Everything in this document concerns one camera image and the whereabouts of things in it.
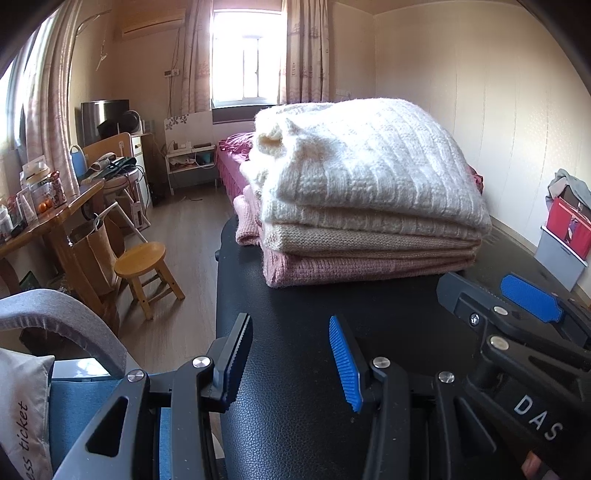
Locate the black leather padded bench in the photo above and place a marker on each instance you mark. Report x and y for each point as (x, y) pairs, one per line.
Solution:
(300, 323)

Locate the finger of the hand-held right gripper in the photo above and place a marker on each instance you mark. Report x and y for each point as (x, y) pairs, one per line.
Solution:
(531, 295)
(466, 300)

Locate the small black desk fan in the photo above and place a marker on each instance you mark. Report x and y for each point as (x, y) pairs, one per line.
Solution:
(129, 122)

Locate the person's right hand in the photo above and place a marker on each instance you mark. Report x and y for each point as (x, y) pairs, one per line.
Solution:
(538, 466)

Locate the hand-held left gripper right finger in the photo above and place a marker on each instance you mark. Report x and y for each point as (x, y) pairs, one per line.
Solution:
(347, 369)

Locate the wooden chair back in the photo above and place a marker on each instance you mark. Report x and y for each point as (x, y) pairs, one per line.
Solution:
(104, 145)

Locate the grey plastic storage box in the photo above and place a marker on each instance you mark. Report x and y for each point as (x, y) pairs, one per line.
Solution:
(558, 258)

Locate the round wooden stool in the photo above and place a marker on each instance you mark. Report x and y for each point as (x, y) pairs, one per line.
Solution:
(141, 258)

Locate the red ruffled bedspread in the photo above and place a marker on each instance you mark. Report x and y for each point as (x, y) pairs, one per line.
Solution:
(233, 143)

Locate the blue plastic bottle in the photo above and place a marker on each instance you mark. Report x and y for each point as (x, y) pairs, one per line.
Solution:
(77, 161)

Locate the white bedside shelf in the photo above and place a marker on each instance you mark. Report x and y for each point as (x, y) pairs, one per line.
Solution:
(189, 152)

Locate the wooden desk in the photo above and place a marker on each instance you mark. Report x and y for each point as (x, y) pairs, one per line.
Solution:
(41, 226)

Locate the brown paper bag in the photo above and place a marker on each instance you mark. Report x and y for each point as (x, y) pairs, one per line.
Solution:
(94, 258)

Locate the grey cloth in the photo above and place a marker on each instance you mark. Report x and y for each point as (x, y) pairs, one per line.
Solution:
(570, 182)

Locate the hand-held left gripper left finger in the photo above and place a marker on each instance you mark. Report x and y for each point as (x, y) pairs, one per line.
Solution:
(235, 364)

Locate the red fabric storage bag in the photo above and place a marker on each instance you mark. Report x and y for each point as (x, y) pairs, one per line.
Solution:
(570, 226)

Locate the pink patterned curtain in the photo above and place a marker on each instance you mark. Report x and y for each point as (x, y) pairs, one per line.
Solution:
(51, 92)
(304, 50)
(196, 60)

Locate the folded light pink knit sweater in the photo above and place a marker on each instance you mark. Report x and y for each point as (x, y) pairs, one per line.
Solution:
(247, 221)

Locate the flat screen television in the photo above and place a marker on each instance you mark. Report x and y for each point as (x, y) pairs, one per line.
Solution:
(99, 113)

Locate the window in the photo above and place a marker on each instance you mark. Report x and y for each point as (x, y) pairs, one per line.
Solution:
(247, 55)

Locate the wall air conditioner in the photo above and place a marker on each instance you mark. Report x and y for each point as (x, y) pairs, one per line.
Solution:
(152, 23)

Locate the white knit sweater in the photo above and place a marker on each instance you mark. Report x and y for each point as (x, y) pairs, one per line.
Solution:
(369, 152)

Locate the folded beige knit sweater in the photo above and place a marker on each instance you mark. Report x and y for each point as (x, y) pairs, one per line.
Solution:
(369, 240)

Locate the white printed pillow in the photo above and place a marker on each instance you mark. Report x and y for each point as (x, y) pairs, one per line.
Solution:
(23, 406)

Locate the white drawer cabinet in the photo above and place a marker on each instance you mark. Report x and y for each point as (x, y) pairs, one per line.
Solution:
(141, 175)

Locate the grey and blue chair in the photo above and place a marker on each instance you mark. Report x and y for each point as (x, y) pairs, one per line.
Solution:
(64, 314)

